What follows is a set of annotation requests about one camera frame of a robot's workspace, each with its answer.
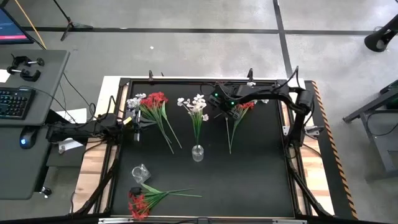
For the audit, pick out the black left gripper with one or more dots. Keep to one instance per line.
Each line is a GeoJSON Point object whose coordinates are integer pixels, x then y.
{"type": "Point", "coordinates": [138, 127]}

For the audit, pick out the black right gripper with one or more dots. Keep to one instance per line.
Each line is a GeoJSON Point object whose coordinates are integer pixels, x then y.
{"type": "Point", "coordinates": [230, 107]}

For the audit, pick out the red artificial flower bunch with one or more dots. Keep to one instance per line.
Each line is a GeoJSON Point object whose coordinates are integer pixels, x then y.
{"type": "Point", "coordinates": [138, 207]}
{"type": "Point", "coordinates": [247, 105]}
{"type": "Point", "coordinates": [154, 99]}

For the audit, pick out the squat cut-glass clear vase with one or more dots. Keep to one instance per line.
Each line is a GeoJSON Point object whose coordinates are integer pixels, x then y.
{"type": "Point", "coordinates": [140, 174]}

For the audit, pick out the tall diamond-cut clear vase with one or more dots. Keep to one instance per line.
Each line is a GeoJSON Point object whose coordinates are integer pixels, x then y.
{"type": "Point", "coordinates": [197, 154]}

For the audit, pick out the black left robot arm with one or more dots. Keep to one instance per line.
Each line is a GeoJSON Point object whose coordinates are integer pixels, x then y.
{"type": "Point", "coordinates": [81, 130]}

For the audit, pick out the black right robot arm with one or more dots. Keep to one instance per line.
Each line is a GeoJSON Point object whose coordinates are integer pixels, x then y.
{"type": "Point", "coordinates": [273, 92]}

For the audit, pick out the white paper sheet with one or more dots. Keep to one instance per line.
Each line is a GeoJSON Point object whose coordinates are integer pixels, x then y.
{"type": "Point", "coordinates": [77, 115]}
{"type": "Point", "coordinates": [3, 76]}
{"type": "Point", "coordinates": [70, 144]}

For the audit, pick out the grey desk top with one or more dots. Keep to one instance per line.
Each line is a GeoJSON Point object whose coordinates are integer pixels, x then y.
{"type": "Point", "coordinates": [46, 93]}
{"type": "Point", "coordinates": [18, 174]}

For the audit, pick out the orange black hazard strip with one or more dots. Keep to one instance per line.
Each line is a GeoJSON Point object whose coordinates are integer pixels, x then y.
{"type": "Point", "coordinates": [334, 149]}

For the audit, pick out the black computer mouse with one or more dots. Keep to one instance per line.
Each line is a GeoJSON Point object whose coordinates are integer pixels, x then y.
{"type": "Point", "coordinates": [28, 138]}

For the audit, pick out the black silver knob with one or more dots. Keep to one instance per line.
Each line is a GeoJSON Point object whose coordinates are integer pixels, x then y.
{"type": "Point", "coordinates": [46, 192]}

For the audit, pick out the black tripod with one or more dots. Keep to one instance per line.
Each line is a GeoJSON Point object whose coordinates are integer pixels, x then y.
{"type": "Point", "coordinates": [71, 24]}

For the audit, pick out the black C-clamp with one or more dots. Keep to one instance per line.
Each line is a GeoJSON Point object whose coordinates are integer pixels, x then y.
{"type": "Point", "coordinates": [19, 59]}
{"type": "Point", "coordinates": [29, 75]}

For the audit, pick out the black backlit keyboard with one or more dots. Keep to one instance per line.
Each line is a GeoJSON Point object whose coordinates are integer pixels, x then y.
{"type": "Point", "coordinates": [14, 102]}

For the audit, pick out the grey metal cart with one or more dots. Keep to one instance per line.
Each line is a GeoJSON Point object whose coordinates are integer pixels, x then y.
{"type": "Point", "coordinates": [373, 109]}

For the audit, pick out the black stand base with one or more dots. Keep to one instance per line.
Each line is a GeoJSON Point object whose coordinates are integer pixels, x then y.
{"type": "Point", "coordinates": [377, 42]}

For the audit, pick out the computer monitor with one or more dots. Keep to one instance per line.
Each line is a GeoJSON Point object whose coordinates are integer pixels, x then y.
{"type": "Point", "coordinates": [11, 29]}

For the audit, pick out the black table frame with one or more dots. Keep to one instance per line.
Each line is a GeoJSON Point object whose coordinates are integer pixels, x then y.
{"type": "Point", "coordinates": [202, 81]}

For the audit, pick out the black frame clamp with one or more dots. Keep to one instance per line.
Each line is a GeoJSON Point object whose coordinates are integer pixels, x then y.
{"type": "Point", "coordinates": [151, 76]}
{"type": "Point", "coordinates": [250, 74]}

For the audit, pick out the aluminium rail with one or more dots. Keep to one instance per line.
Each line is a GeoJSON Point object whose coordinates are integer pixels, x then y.
{"type": "Point", "coordinates": [140, 221]}

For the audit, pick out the black table-level camera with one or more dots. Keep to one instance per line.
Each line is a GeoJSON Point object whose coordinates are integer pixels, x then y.
{"type": "Point", "coordinates": [202, 221]}

